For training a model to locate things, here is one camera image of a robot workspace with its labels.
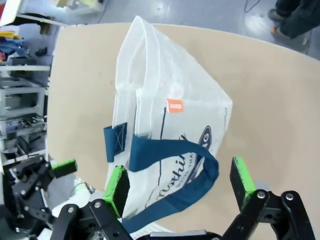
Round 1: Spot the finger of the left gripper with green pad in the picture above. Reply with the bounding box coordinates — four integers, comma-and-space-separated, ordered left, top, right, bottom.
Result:
13, 154, 78, 187

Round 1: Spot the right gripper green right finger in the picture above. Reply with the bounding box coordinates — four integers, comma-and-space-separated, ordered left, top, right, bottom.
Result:
221, 156, 320, 240

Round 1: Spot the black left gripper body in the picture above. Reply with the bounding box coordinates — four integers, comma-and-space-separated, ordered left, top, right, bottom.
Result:
0, 172, 56, 226

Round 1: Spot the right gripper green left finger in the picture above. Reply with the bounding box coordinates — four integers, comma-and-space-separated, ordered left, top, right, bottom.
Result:
51, 164, 141, 240

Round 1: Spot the translucent white shopping bag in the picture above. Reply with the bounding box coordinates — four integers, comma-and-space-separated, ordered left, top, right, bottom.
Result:
103, 15, 233, 234

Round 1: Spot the grey metal shelf rack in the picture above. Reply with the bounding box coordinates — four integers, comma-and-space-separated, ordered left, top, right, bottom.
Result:
0, 56, 51, 157

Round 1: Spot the white shelf board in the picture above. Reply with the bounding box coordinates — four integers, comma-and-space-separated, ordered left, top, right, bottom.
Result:
0, 0, 106, 27

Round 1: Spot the person in black t-shirt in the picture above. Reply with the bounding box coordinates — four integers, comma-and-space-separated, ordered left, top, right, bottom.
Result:
268, 0, 320, 55

